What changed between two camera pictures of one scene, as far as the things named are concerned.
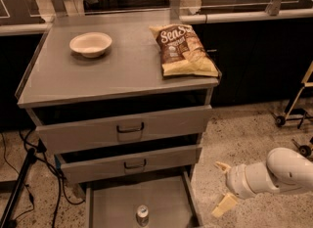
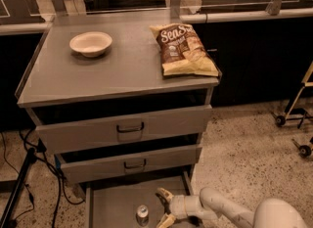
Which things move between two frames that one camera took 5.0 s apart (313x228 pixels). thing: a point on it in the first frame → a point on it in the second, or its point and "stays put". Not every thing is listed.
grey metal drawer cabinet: x=123 y=99 stays put
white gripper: x=235 y=180 → x=177 y=205
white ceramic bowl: x=90 y=44 stays put
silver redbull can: x=142 y=215 stays put
